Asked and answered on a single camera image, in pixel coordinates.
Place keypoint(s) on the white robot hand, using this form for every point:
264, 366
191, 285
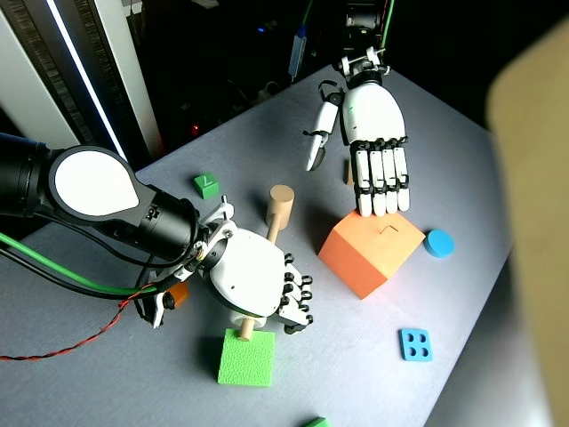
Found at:
249, 271
371, 115

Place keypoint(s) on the small green cube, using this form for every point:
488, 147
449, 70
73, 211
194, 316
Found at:
205, 184

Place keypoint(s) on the green textured cube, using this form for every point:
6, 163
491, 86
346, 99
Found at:
246, 360

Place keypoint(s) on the white upright frame post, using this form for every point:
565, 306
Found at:
120, 44

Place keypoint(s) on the large orange cube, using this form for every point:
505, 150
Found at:
355, 258

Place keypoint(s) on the blue cylinder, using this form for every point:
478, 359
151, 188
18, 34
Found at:
439, 244

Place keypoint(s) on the blue perforated block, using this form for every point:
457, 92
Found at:
415, 344

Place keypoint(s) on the blurred tan board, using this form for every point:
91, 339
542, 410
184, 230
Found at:
533, 222

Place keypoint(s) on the flat wooden piece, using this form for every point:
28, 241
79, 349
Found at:
349, 173

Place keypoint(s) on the wooden mallet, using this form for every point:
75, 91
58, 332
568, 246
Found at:
280, 204

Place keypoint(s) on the orange hexagon block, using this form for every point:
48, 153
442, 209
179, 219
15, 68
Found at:
179, 295

